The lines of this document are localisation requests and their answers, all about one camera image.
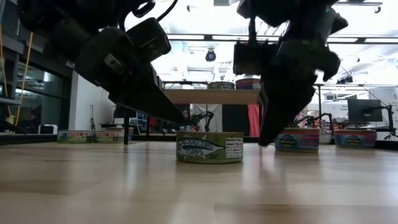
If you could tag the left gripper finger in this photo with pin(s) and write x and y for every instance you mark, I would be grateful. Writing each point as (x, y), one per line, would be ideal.
(149, 104)

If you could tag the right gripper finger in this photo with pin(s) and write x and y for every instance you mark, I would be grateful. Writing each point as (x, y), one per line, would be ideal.
(270, 118)
(297, 96)

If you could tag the green label albacore tuna can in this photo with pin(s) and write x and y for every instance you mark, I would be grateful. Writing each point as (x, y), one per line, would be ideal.
(220, 85)
(208, 147)

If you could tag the wooden shelf black metal frame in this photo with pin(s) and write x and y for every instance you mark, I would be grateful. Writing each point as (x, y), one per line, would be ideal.
(214, 96)

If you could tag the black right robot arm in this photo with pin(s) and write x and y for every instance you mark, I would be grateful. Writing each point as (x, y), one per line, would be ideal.
(273, 12)

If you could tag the red curtain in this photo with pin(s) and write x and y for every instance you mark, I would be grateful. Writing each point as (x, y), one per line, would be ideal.
(254, 119)

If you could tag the black background panel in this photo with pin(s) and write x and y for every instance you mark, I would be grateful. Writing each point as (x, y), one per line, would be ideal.
(234, 119)

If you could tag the person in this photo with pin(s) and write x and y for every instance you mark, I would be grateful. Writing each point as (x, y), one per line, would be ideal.
(186, 114)

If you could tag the black track spotlight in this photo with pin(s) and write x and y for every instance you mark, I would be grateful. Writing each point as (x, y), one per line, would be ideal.
(345, 80)

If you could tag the white curtain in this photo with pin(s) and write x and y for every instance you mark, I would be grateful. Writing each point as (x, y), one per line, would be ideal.
(214, 118)

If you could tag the thin black stand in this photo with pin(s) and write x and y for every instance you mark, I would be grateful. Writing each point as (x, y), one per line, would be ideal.
(92, 118)

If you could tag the dark background monitor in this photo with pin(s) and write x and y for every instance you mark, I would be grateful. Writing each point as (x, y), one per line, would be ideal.
(364, 110)

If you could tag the overhead light bar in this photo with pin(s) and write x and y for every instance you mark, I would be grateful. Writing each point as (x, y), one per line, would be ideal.
(208, 37)

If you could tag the small white box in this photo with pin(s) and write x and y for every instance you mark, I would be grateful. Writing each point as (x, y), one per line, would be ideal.
(46, 129)

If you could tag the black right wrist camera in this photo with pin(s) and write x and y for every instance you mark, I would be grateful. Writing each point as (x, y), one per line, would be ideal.
(252, 59)

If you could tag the black dome ceiling camera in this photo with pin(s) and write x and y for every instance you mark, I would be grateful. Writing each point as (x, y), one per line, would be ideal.
(210, 56)

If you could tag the black ceiling rail fixture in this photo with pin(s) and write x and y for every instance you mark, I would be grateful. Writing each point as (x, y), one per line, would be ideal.
(360, 3)

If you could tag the black metal table frame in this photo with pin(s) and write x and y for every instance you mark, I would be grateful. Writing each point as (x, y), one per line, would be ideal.
(18, 139)

